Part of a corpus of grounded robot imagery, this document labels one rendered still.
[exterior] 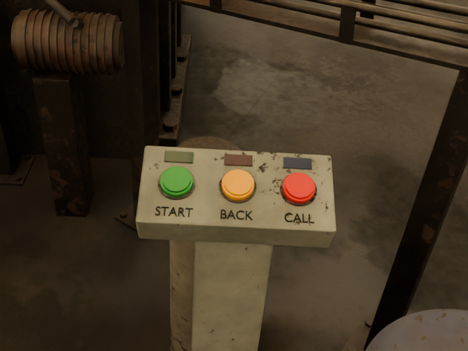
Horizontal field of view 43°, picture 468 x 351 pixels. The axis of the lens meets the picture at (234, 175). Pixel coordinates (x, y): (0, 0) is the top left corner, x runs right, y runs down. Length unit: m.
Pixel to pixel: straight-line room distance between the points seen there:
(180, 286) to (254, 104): 1.07
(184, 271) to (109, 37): 0.52
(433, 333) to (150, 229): 0.40
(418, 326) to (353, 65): 1.60
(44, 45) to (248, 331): 0.73
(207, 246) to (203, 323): 0.16
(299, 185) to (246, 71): 1.49
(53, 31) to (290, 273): 0.76
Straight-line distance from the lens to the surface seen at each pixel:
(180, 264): 1.00
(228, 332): 0.88
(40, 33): 1.29
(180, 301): 1.07
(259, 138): 1.84
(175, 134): 1.72
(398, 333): 0.83
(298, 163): 0.75
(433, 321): 0.86
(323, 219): 0.72
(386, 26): 0.90
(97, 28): 1.27
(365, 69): 2.32
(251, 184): 0.71
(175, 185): 0.71
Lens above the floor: 1.07
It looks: 39 degrees down
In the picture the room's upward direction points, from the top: 5 degrees clockwise
